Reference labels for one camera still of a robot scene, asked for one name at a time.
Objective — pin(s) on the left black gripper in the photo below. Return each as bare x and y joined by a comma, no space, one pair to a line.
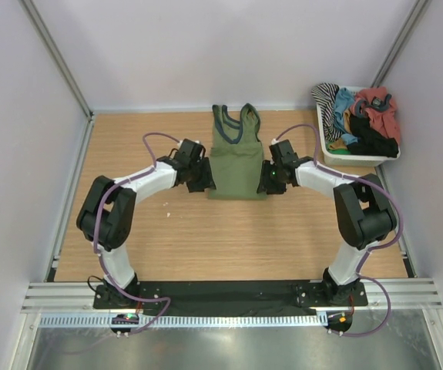
206,180

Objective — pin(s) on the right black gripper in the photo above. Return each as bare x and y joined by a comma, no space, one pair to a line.
266,183

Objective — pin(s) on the green tank top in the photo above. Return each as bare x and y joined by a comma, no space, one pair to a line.
236,155

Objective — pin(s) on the black tank top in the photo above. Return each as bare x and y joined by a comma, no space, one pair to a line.
370,141

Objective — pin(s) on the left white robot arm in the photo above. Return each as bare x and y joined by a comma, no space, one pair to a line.
106,216

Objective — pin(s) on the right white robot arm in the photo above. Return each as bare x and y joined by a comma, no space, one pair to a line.
364,212

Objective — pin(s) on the striped tank top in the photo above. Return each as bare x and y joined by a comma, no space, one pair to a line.
324,94

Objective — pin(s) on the light blue tank top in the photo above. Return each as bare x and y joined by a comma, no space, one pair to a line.
344,99

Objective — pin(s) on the pink tank top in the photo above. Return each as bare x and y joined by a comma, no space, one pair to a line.
379,106

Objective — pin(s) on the yellow garment in basket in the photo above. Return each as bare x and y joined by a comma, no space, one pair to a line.
338,147

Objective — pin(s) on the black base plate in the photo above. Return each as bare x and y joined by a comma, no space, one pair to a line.
227,297

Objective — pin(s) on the white slotted cable duct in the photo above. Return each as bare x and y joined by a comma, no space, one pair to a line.
128,321

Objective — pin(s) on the left aluminium corner post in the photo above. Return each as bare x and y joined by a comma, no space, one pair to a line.
48,41

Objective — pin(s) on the aluminium corner post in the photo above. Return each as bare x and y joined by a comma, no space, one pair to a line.
48,41
407,29

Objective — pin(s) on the aluminium frame rail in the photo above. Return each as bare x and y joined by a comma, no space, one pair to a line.
404,293

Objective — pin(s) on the right aluminium corner post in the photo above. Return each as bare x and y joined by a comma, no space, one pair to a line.
407,29

